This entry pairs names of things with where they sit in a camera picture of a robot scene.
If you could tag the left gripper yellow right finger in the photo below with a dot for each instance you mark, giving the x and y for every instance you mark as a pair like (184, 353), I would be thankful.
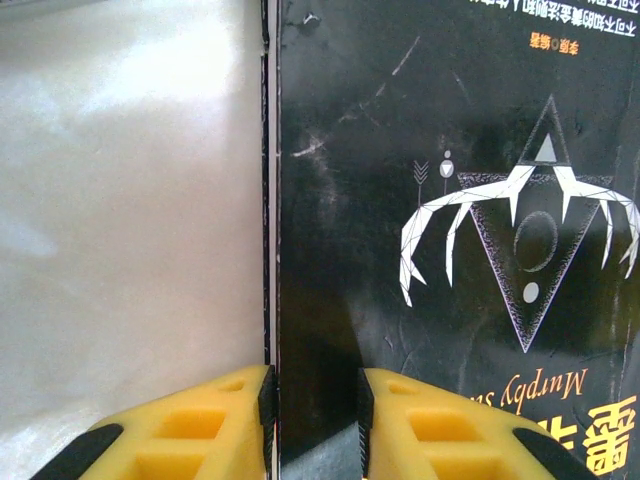
(440, 435)

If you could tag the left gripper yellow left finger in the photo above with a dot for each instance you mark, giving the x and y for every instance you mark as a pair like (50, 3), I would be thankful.
(190, 435)

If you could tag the black antler cover book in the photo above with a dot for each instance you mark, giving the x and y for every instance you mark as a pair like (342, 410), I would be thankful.
(375, 200)

